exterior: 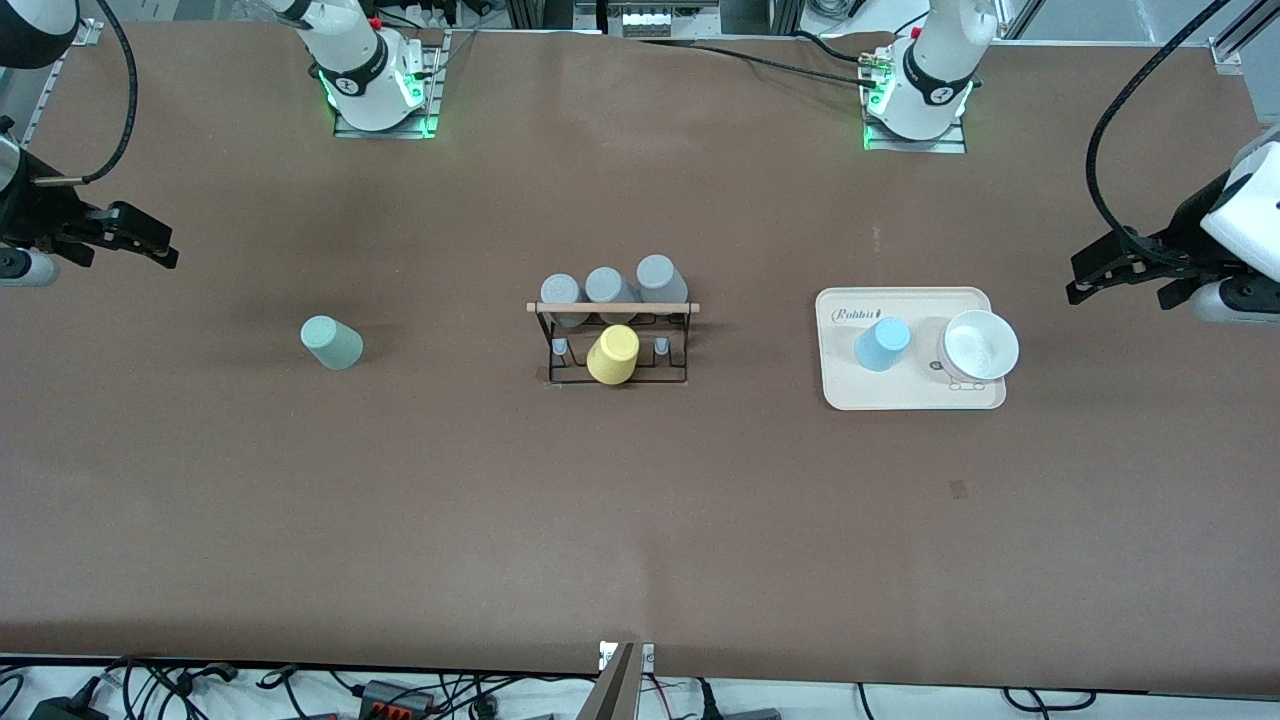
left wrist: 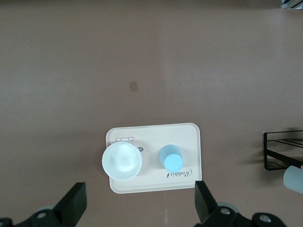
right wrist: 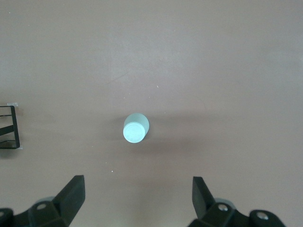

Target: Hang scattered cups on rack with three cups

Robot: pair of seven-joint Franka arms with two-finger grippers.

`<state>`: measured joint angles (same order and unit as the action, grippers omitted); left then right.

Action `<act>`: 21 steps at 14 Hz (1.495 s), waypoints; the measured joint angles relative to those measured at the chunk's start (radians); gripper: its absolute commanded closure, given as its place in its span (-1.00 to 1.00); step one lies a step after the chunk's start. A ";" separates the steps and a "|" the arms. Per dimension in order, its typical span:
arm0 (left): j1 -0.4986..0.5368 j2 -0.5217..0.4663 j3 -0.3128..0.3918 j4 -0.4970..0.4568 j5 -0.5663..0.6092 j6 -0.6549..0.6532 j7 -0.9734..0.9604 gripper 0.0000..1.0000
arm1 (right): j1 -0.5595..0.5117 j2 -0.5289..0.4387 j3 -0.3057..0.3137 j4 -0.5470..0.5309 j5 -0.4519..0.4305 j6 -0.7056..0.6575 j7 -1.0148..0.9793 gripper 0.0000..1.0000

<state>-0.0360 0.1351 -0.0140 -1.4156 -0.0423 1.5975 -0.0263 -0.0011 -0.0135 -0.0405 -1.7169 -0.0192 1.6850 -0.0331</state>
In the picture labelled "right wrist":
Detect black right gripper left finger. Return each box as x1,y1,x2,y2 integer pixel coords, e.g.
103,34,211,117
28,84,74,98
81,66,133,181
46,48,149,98
0,175,85,227

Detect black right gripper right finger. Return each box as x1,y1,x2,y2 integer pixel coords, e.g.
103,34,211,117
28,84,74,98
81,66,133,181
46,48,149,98
189,176,285,227

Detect mint green cup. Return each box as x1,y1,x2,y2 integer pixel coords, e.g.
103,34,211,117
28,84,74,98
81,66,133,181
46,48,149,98
122,113,151,144

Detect black wire cup rack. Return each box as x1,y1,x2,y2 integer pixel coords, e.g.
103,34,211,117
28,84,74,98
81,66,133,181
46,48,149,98
0,103,21,150

